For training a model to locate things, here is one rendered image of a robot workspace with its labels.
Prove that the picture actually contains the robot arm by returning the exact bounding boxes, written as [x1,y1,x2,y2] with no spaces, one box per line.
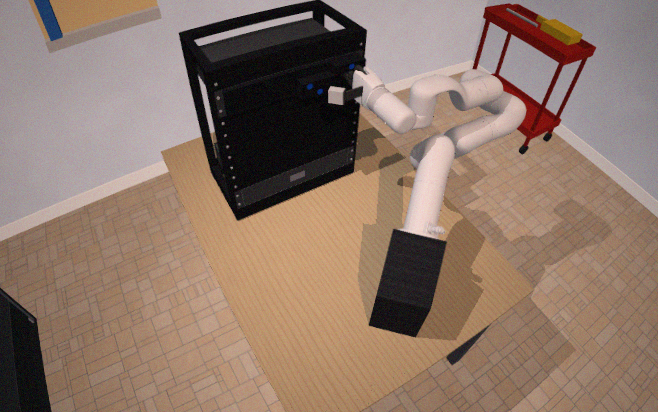
[368,69,526,240]

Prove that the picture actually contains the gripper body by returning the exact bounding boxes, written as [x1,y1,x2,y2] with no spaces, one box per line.
[352,67,385,111]

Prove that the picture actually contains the black server rack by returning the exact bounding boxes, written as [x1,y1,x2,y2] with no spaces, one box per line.
[179,0,367,221]

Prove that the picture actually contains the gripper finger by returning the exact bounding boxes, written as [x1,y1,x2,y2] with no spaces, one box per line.
[341,73,353,87]
[343,65,368,79]

